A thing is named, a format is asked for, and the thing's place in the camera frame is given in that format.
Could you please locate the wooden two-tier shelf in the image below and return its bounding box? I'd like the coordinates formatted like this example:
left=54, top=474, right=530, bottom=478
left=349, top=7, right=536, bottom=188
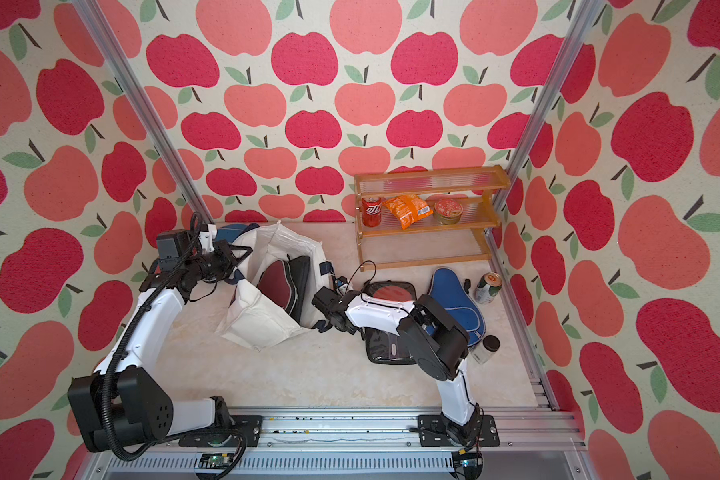
left=354, top=166, right=510, bottom=269

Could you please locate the green label drink can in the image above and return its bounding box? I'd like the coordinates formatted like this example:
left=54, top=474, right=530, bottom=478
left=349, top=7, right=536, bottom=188
left=473, top=272, right=503, bottom=304

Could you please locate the red soda can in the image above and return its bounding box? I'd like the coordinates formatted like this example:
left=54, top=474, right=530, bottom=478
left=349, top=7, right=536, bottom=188
left=361, top=197, right=383, bottom=228

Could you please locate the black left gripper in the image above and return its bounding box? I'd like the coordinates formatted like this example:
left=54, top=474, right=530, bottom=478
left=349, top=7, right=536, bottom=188
left=185, top=239, right=252, bottom=281

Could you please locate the small black-capped jar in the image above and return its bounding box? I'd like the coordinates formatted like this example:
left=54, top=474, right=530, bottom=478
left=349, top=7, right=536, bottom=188
left=471, top=335, right=501, bottom=365

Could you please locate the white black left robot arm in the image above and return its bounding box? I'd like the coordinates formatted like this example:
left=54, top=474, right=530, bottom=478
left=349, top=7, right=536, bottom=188
left=67, top=214, right=253, bottom=461

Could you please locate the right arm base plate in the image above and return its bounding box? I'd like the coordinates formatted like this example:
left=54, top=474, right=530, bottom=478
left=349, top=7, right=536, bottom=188
left=410, top=412, right=500, bottom=448

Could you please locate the maroon paddle case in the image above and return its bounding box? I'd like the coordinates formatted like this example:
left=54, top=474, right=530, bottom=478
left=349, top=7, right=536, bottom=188
left=257, top=255, right=311, bottom=324

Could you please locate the orange snack bag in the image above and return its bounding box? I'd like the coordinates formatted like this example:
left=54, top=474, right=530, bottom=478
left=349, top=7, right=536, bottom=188
left=383, top=194, right=433, bottom=230

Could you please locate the blue paddle case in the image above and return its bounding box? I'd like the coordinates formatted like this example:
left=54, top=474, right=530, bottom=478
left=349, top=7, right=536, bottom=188
left=215, top=223, right=260, bottom=244
left=428, top=267, right=486, bottom=349

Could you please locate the black mesh paddle case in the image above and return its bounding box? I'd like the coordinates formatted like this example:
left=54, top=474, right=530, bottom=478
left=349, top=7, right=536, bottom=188
left=363, top=280, right=416, bottom=365

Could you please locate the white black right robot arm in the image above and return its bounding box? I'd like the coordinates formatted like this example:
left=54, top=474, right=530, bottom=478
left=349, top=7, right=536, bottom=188
left=312, top=287, right=482, bottom=448

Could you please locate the white canvas tote bag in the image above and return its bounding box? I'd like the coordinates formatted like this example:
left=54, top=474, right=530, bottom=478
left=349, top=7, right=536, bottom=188
left=216, top=223, right=334, bottom=351

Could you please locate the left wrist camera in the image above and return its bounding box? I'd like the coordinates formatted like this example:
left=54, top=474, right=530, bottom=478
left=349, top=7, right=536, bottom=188
left=156, top=230, right=195, bottom=260

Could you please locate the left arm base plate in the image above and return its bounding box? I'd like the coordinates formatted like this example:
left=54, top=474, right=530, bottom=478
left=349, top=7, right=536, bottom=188
left=178, top=415, right=263, bottom=448

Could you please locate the red lidded round tin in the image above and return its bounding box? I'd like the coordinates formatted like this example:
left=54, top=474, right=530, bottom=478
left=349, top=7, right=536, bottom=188
left=434, top=198, right=464, bottom=225

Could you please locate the aluminium front rail frame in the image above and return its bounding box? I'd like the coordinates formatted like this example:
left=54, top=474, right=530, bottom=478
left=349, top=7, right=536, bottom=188
left=73, top=407, right=597, bottom=479

